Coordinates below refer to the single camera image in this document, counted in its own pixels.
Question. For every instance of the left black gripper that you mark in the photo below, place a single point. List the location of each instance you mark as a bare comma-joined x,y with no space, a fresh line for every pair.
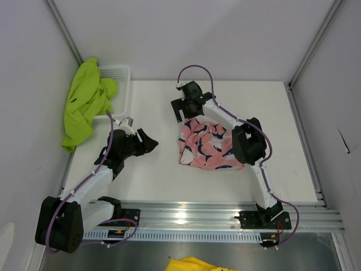
150,144

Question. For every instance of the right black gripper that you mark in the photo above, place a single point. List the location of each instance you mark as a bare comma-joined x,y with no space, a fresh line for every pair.
179,105

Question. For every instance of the pink shark print shorts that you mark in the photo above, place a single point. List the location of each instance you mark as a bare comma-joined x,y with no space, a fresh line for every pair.
206,144

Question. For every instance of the lime green shorts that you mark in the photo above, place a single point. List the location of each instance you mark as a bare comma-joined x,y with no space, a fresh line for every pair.
89,96

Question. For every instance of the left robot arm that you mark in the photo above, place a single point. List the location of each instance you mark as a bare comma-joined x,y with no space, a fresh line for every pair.
63,220

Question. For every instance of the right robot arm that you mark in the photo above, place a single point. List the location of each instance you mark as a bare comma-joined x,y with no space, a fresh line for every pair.
213,138

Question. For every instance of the white perforated plastic basket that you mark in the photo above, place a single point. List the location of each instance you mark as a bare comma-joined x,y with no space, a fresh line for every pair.
122,100

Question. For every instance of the yellow cloth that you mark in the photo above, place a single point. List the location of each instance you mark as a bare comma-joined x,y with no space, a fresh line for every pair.
192,264

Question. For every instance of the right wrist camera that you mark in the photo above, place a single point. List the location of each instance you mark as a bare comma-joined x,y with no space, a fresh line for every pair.
181,86

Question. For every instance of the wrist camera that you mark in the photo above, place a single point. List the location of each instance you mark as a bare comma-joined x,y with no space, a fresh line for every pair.
125,125
181,86

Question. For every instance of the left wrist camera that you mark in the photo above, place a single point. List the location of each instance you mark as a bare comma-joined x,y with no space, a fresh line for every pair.
125,125

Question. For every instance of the slotted cable duct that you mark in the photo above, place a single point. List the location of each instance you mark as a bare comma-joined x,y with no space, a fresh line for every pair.
233,236

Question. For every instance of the left aluminium frame post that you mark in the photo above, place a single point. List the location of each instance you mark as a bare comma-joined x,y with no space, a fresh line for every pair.
63,30

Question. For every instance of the aluminium frame post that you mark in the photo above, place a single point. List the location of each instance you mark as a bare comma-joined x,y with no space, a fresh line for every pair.
316,41
63,30

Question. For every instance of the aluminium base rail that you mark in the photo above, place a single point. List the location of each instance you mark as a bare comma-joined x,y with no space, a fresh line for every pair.
194,216

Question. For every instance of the right aluminium frame post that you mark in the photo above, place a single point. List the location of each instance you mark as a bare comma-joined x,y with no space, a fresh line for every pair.
316,41

